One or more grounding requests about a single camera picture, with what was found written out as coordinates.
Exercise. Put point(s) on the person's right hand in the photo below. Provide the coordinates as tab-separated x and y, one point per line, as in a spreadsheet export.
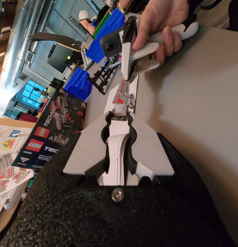
161	13

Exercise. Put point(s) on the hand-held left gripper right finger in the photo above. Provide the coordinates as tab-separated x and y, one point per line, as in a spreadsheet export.
149	152

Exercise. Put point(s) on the black toy brick frame assembly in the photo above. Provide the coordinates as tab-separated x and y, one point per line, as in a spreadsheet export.
100	75

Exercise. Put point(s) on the white hard hat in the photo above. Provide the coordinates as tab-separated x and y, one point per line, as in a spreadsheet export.
83	15

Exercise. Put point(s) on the silver ventilation duct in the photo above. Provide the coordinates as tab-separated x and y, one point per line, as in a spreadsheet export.
18	42

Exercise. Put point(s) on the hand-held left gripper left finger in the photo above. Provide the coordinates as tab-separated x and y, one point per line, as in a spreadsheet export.
86	150

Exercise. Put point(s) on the grey toy panel with sticker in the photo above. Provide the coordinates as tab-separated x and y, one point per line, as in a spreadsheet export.
120	98

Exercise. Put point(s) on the grey desk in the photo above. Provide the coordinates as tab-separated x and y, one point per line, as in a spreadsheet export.
188	96

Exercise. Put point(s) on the large blue storage bin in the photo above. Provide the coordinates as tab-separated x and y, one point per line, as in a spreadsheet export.
107	30

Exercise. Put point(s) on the small blue storage bin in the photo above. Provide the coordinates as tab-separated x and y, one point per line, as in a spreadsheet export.
78	84

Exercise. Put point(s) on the green board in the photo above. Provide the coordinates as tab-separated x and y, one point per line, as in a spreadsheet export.
100	25

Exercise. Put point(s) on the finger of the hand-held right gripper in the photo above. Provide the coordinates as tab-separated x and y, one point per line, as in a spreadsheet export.
134	74
127	57

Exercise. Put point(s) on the printed paper sheet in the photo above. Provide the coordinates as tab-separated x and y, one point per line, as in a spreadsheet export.
3	139

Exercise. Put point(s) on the white instruction booklet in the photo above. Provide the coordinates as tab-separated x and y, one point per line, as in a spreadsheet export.
115	160

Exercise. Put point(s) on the black toy brick set box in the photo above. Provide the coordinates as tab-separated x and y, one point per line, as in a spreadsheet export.
53	125

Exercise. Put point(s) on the black monitor screen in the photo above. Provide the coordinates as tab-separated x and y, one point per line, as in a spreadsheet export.
59	57

